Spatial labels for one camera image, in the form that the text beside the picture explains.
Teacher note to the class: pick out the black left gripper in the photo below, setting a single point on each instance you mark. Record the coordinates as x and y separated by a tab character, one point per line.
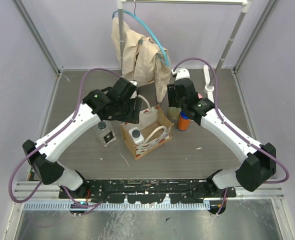
135	111

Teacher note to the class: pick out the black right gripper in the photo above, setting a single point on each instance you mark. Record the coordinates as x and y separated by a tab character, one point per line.
172	93

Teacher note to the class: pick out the green bottle beige cap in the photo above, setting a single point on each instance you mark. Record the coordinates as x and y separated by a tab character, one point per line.
174	112

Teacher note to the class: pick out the orange bottle blue pump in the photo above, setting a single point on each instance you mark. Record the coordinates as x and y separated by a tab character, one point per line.
183	122

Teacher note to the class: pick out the clear bottle grey cap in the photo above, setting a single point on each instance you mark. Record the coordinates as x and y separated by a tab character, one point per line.
105	133

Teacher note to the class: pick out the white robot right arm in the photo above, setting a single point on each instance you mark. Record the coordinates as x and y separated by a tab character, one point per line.
256	164

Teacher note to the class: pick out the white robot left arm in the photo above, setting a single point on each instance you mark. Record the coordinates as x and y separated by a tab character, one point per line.
44	153

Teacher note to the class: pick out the white bottle grey cap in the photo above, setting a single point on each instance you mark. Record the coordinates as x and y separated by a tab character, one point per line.
136	136

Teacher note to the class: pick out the blue clothes hanger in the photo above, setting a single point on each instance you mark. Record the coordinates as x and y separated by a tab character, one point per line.
121	13

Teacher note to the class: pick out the beige jacket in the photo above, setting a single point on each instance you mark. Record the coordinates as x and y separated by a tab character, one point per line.
142	59

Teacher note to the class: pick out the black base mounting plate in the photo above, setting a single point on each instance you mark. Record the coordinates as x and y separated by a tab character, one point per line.
147	191

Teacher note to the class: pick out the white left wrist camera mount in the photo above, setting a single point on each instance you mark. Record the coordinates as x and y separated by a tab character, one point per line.
136	89

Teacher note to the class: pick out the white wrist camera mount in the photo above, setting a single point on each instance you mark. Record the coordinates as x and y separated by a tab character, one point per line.
136	89
180	73

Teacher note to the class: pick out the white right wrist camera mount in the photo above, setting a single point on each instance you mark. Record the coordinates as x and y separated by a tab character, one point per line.
180	73

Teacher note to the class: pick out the white clothes rack frame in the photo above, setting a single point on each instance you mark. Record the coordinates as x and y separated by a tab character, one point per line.
200	28

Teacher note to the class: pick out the slotted grey cable duct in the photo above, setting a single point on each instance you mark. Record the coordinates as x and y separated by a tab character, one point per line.
163	206

